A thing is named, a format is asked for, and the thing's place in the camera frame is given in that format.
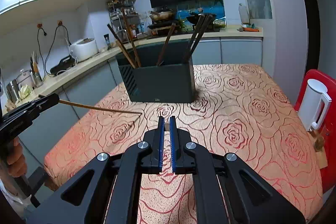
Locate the red plastic chair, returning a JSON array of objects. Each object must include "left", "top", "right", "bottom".
[{"left": 294, "top": 69, "right": 335, "bottom": 193}]

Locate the black power cable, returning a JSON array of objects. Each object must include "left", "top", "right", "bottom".
[
  {"left": 44, "top": 20, "right": 72, "bottom": 75},
  {"left": 36, "top": 23, "right": 48, "bottom": 75}
]

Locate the steel pot with lid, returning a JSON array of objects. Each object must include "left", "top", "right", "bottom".
[{"left": 17, "top": 69, "right": 35, "bottom": 89}]

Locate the white plastic bottle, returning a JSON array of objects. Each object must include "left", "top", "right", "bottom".
[{"left": 239, "top": 3, "right": 250, "bottom": 25}]

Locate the dark green utensil holder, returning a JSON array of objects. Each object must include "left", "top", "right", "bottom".
[{"left": 116, "top": 39, "right": 196, "bottom": 103}]

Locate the white plastic pitcher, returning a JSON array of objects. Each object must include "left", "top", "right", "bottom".
[{"left": 298, "top": 79, "right": 332, "bottom": 131}]

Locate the dark chopstick in holder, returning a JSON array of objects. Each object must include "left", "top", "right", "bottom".
[{"left": 38, "top": 94, "right": 143, "bottom": 116}]

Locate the brown chopstick in holder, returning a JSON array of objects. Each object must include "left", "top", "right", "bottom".
[{"left": 156, "top": 22, "right": 176, "bottom": 66}]

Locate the dark black chopstick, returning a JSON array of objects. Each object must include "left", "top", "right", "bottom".
[
  {"left": 187, "top": 14, "right": 213, "bottom": 61},
  {"left": 182, "top": 15, "right": 206, "bottom": 63}
]

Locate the operator left hand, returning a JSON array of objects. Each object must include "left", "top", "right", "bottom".
[{"left": 7, "top": 137, "right": 27, "bottom": 177}]

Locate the metal spice rack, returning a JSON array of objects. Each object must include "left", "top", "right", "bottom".
[{"left": 106, "top": 0, "right": 140, "bottom": 43}]

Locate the pale bamboo chopstick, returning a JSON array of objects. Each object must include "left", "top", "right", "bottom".
[{"left": 116, "top": 40, "right": 137, "bottom": 68}]

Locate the white rice cooker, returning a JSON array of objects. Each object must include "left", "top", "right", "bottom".
[{"left": 70, "top": 38, "right": 98, "bottom": 62}]

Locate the brown clay pot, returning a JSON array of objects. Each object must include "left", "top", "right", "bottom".
[{"left": 150, "top": 11, "right": 175, "bottom": 22}]

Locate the dark brown wooden chopstick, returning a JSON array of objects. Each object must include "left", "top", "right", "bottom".
[{"left": 107, "top": 23, "right": 138, "bottom": 68}]

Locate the countertop utensil jar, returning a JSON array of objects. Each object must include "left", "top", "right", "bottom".
[{"left": 30, "top": 51, "right": 43, "bottom": 88}]

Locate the light brown wooden chopstick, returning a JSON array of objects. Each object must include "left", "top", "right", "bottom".
[{"left": 121, "top": 8, "right": 141, "bottom": 68}]

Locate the black wok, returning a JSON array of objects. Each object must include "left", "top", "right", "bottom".
[{"left": 186, "top": 12, "right": 217, "bottom": 25}]

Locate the black handheld appliance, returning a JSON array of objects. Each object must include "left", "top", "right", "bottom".
[{"left": 50, "top": 55, "right": 76, "bottom": 76}]

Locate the rose patterned tablecloth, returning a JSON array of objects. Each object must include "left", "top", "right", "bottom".
[{"left": 45, "top": 64, "right": 322, "bottom": 221}]

